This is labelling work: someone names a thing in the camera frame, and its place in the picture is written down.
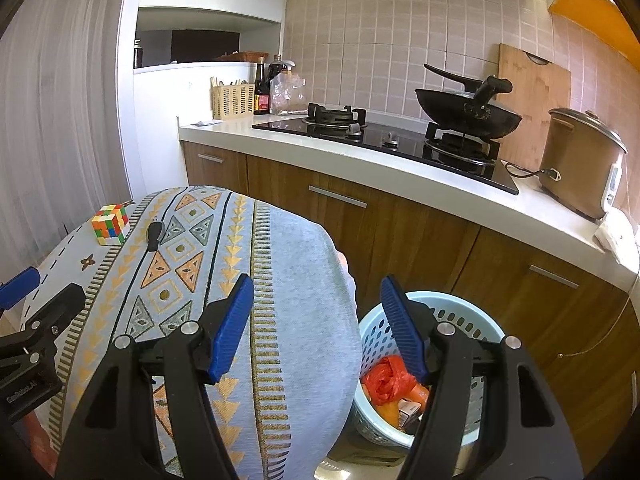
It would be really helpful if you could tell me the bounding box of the red plastic bag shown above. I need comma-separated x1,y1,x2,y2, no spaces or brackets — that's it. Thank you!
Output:
361,356,416,404

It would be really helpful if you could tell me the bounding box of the white milk carton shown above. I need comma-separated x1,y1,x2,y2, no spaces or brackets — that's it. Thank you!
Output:
398,399,423,434

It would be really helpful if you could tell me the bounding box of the orange peel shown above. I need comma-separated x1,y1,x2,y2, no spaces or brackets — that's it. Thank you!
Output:
373,400,400,430

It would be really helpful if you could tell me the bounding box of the light blue trash basket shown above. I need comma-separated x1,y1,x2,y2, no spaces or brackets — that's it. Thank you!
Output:
352,292,506,451

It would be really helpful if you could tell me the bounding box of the wooden kitchen cabinet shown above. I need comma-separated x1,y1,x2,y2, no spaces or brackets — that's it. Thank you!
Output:
182,141,639,470

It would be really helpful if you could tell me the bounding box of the patterned tablecloth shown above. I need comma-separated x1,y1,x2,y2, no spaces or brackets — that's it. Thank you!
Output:
25,185,361,479

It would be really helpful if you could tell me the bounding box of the rubiks cube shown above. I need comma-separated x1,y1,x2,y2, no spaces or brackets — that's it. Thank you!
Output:
91,204,131,246

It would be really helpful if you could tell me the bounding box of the black car key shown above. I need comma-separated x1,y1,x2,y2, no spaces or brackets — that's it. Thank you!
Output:
146,220,165,252

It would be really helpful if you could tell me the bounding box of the black gas stove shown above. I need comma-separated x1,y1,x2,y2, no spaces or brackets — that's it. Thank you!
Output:
253,103,518,195

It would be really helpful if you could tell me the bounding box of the wicker basket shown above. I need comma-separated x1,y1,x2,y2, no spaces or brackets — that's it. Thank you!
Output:
209,78,255,120

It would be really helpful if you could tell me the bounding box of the clear plastic bag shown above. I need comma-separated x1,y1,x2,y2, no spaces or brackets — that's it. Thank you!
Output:
269,70,308,115

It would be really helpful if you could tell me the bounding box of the dark soy sauce bottle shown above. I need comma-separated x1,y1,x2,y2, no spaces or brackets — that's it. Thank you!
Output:
253,58,270,115

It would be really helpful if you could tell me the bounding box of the black wok pan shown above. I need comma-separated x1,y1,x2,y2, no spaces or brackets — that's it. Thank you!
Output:
416,64,522,140

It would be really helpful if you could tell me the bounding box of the wooden cutting board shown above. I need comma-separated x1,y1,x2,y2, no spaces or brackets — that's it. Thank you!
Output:
497,44,572,170

